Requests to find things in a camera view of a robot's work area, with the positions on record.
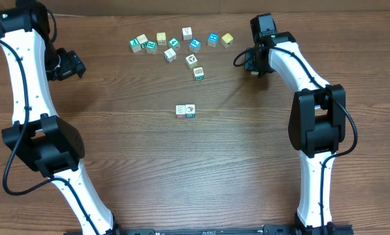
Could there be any green 4 wooden block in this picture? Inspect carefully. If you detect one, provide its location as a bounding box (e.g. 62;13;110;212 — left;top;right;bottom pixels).
168;37;180;50

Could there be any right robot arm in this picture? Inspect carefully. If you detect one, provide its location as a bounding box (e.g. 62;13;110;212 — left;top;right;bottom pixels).
245;14;353;234

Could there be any blue P wooden block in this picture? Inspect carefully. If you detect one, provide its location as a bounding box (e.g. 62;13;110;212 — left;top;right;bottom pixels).
189;39;201;53

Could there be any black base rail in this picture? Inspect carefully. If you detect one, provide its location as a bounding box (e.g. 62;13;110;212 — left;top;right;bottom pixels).
63;223;354;235

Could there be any green J wooden block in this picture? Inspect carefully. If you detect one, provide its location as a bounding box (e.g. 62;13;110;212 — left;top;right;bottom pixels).
129;38;142;53

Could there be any yellow top right block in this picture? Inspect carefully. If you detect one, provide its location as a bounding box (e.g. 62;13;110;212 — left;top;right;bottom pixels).
221;33;234;48

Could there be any cardboard backdrop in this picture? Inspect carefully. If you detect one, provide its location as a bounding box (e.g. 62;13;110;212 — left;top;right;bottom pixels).
41;0;390;16

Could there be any plain white top block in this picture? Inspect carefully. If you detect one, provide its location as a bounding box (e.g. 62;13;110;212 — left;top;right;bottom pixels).
182;27;193;40

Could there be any yellow top left block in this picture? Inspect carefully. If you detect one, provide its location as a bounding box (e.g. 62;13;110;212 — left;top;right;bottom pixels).
156;32;167;46

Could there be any green B wooden block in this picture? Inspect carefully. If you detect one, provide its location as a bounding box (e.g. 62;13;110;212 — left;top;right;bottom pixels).
193;67;204;81

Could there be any plain wood green-side block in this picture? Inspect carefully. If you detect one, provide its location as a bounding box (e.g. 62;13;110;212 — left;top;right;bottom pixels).
137;34;148;49

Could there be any blue top wooden block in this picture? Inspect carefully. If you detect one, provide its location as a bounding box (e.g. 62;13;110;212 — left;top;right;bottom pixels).
207;33;219;48

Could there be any yellow edged animal block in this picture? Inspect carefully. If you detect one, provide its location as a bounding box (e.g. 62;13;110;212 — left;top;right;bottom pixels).
186;54;198;69

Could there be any blue edged squirrel block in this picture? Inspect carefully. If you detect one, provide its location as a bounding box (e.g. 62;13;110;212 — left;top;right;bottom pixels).
185;104;196;118

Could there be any red letter wooden block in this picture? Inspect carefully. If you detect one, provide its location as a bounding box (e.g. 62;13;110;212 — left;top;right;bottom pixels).
175;105;186;118

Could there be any green R wooden block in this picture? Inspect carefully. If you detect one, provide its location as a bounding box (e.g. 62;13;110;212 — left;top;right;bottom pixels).
146;40;157;54

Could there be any blue edged plain block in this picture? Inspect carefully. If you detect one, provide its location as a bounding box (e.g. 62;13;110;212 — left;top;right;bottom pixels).
164;48;177;63

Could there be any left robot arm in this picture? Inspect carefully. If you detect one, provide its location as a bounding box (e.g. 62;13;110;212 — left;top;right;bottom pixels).
0;1;124;234

